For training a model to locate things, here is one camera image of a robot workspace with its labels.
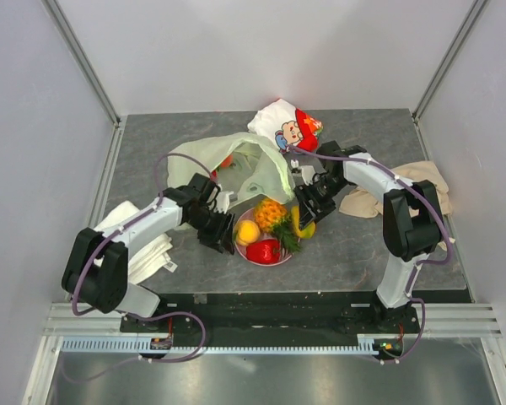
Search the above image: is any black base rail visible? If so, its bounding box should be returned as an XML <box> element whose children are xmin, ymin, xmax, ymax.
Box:
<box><xmin>121</xmin><ymin>291</ymin><xmax>420</xmax><ymax>337</ymax></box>

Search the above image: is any fake red bell pepper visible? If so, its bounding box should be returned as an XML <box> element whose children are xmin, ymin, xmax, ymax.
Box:
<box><xmin>245</xmin><ymin>239</ymin><xmax>281</xmax><ymax>265</ymax></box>

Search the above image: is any fake yellow pear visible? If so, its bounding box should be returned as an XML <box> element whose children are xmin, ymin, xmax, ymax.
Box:
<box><xmin>234</xmin><ymin>219</ymin><xmax>261</xmax><ymax>246</ymax></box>

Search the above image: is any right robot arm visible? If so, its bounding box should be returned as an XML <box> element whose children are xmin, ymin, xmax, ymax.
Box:
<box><xmin>291</xmin><ymin>141</ymin><xmax>449</xmax><ymax>332</ymax></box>

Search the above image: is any fake pineapple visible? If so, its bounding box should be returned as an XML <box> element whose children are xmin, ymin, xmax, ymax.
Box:
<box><xmin>254</xmin><ymin>197</ymin><xmax>300</xmax><ymax>253</ymax></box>

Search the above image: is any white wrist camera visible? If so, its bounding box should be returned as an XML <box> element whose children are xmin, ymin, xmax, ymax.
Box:
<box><xmin>214</xmin><ymin>192</ymin><xmax>237</xmax><ymax>213</ymax></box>
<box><xmin>290</xmin><ymin>159</ymin><xmax>316</xmax><ymax>185</ymax></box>

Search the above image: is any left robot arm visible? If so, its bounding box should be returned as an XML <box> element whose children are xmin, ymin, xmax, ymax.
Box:
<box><xmin>62</xmin><ymin>174</ymin><xmax>235</xmax><ymax>332</ymax></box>

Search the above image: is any fake peach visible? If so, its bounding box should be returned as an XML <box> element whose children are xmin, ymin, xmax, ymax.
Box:
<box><xmin>218</xmin><ymin>155</ymin><xmax>233</xmax><ymax>169</ymax></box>

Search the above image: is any pink plate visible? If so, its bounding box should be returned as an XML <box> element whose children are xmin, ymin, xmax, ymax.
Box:
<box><xmin>234</xmin><ymin>198</ymin><xmax>301</xmax><ymax>267</ymax></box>

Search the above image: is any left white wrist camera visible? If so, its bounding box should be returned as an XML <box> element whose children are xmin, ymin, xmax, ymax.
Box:
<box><xmin>214</xmin><ymin>192</ymin><xmax>237</xmax><ymax>213</ymax></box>

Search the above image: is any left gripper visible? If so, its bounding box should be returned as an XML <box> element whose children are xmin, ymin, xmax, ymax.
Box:
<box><xmin>187</xmin><ymin>208</ymin><xmax>235</xmax><ymax>256</ymax></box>

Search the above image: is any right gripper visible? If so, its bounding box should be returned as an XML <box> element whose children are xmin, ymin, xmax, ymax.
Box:
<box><xmin>293</xmin><ymin>174</ymin><xmax>349</xmax><ymax>230</ymax></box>

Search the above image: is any slotted cable duct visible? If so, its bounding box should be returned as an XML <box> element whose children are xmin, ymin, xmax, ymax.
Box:
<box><xmin>61</xmin><ymin>337</ymin><xmax>379</xmax><ymax>355</ymax></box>

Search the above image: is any green avocado print plastic bag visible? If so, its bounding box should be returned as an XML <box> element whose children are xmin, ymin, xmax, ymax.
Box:
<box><xmin>167</xmin><ymin>132</ymin><xmax>294</xmax><ymax>207</ymax></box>

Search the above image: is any white red cartoon bag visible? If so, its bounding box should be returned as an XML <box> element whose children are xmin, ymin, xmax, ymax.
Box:
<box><xmin>247</xmin><ymin>99</ymin><xmax>323</xmax><ymax>153</ymax></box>

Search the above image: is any beige crumpled cloth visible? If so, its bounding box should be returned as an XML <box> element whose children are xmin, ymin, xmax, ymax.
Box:
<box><xmin>339</xmin><ymin>160</ymin><xmax>455</xmax><ymax>219</ymax></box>

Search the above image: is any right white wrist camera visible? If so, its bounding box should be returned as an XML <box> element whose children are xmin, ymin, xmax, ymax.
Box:
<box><xmin>290</xmin><ymin>159</ymin><xmax>316</xmax><ymax>185</ymax></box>

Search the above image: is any fake mango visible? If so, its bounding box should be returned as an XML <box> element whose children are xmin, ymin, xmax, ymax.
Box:
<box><xmin>290</xmin><ymin>204</ymin><xmax>317</xmax><ymax>240</ymax></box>

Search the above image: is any white folded towel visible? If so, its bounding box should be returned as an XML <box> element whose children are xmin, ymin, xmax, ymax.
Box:
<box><xmin>93</xmin><ymin>200</ymin><xmax>179</xmax><ymax>284</ymax></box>

